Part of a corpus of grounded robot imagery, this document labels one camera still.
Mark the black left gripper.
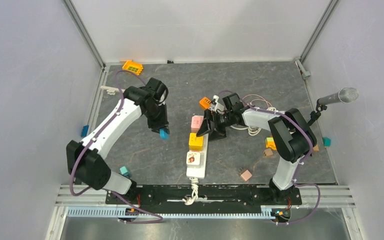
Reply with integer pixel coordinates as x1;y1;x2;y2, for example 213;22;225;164
144;102;171;136

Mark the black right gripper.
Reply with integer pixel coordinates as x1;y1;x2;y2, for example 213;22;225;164
196;109;234;142

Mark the pink cube socket adapter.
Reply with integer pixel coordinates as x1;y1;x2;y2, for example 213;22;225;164
190;115;204;133

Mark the yellow cube socket adapter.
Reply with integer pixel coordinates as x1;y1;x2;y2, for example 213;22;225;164
188;132;204;152

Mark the blue rounded adapter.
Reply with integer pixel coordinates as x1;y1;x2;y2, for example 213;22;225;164
159;128;170;140

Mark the white cube adapter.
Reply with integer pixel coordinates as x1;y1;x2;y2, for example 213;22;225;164
186;151;201;168

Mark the white multicolour power strip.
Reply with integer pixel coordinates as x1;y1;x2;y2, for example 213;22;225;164
185;115;209;179

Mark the small pink plug adapter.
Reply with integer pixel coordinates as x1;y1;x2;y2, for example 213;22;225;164
239;169;253;182

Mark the pink charger with cable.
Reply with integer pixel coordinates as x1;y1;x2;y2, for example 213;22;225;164
243;94;274;110

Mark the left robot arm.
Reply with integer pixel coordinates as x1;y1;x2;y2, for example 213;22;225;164
66;77;170;204

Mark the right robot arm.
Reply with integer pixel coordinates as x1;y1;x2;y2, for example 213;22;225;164
197;92;317;204

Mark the teal plug adapter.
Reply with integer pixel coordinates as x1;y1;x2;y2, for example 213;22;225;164
119;166;132;178

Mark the orange power strip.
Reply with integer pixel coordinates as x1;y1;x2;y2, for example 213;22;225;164
199;97;213;110

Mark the yellow toy brick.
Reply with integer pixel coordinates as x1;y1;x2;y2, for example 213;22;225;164
122;60;144;75

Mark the colourful toy block stack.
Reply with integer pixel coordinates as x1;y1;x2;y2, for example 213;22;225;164
265;137;277;151

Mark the wooden letter cube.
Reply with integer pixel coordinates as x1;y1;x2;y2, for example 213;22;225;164
263;148;274;158

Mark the teal cube right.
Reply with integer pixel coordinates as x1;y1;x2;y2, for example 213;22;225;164
322;137;332;148

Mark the grey microphone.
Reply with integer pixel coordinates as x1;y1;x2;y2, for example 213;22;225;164
317;87;359;106

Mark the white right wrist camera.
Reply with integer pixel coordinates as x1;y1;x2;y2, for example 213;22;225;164
209;95;225;113

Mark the white flat bracket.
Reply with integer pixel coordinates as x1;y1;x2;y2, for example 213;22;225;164
100;85;120;96

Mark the blue wall clip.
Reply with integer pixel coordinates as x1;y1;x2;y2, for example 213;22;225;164
80;125;89;138

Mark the white coiled cable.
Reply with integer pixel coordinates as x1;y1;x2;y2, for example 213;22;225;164
182;177;200;206

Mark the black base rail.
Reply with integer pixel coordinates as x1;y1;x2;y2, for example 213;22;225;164
105;182;302;215

